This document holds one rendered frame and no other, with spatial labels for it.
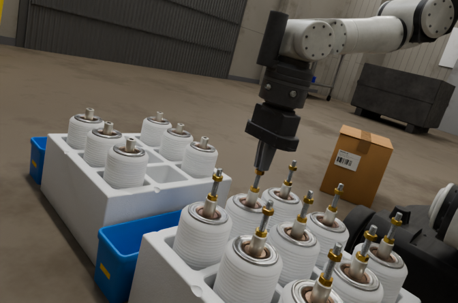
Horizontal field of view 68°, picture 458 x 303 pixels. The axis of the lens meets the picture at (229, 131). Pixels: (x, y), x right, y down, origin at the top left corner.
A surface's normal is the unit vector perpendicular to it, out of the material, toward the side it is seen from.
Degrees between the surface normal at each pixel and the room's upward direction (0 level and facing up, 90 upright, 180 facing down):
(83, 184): 90
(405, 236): 45
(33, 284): 0
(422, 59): 90
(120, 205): 90
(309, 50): 90
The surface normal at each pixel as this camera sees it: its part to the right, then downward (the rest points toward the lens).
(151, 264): -0.70, 0.00
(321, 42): 0.33, 0.31
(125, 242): 0.70, 0.31
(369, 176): -0.39, 0.13
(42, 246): 0.25, -0.94
